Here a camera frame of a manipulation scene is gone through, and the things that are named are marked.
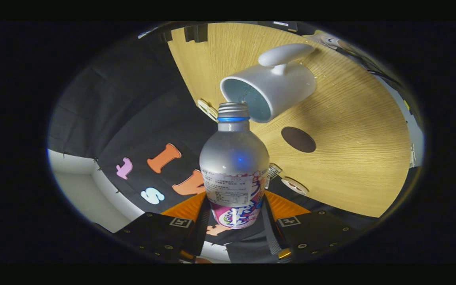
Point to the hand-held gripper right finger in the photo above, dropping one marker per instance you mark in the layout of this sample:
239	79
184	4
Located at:
270	237

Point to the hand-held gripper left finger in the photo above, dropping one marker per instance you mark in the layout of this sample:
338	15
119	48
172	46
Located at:
200	237

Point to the silver juice bottle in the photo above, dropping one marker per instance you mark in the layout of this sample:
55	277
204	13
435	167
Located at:
234	158

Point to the round brown coaster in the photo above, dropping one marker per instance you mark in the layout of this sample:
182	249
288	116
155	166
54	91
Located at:
298	139

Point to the white cup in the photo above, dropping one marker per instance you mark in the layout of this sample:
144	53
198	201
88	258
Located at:
287	85

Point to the white plate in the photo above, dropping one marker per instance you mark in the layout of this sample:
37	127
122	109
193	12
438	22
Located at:
294	186

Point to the wooden table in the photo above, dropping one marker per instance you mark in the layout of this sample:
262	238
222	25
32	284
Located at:
354	158

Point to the white palette tray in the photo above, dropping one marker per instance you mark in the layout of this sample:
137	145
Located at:
207	109

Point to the black backdrop cloth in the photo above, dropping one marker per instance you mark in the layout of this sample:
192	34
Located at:
133	103

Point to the black table clamp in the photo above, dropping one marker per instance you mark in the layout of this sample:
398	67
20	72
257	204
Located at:
196	33
166	37

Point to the person's white shoe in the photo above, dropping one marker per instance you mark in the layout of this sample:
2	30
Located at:
329	40

